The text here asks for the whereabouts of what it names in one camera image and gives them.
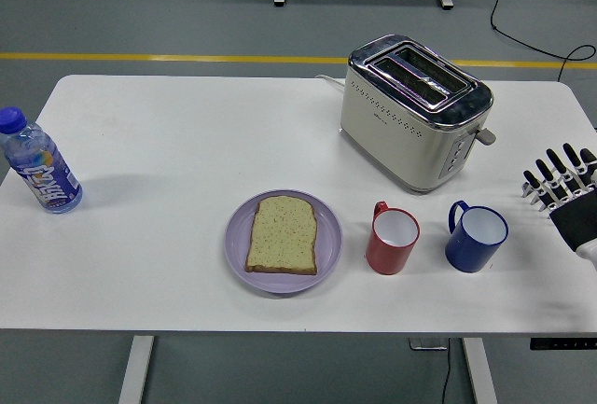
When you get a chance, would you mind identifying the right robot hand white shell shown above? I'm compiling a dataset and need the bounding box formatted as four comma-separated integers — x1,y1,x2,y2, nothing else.
522,142,597,272

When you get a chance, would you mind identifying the blue enamel cup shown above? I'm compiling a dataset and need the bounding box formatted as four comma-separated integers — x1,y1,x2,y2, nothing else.
444,200,509,274

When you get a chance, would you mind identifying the red enamel cup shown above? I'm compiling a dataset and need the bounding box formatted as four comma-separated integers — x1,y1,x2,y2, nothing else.
365,200,421,276

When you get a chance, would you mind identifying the bread slice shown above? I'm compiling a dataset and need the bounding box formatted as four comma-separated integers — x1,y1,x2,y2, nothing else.
244,195,319,277

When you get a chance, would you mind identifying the metal toast rack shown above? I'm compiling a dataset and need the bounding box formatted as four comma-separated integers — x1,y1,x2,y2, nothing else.
521,165,589,219

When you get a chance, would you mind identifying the black table control panel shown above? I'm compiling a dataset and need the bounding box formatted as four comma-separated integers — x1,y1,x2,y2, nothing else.
529,337,597,352

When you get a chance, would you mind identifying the cream and chrome toaster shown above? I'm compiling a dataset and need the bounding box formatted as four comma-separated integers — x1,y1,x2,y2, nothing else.
339,34,497,195

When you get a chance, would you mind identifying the purple round plate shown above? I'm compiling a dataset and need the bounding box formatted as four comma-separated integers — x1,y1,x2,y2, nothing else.
224,188,344,296

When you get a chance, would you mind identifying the plastic bottle blue label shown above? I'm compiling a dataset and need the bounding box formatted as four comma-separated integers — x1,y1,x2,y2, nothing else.
0,105,84,215

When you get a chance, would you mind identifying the black cable under table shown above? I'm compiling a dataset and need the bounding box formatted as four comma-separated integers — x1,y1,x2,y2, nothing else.
440,350,454,404

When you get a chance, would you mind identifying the grey bracket under table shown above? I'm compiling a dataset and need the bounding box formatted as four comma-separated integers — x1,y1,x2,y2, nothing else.
409,337,449,352

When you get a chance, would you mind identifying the black floor cable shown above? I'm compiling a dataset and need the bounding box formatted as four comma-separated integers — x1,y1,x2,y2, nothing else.
482,0,597,82

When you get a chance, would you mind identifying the white toaster cord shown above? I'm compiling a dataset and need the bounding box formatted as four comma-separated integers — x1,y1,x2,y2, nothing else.
314,74,347,92

